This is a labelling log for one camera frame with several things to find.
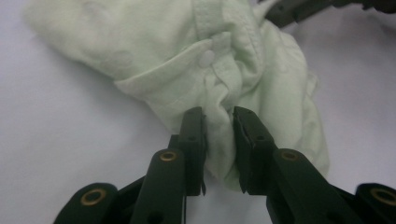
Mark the light green baby shirt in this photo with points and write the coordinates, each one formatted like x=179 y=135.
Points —
x=186 y=56

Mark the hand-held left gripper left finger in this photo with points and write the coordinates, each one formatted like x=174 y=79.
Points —
x=193 y=149

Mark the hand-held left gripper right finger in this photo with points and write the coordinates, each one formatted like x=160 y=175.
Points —
x=252 y=149

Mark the white table cover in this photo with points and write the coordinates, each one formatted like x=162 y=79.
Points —
x=62 y=140

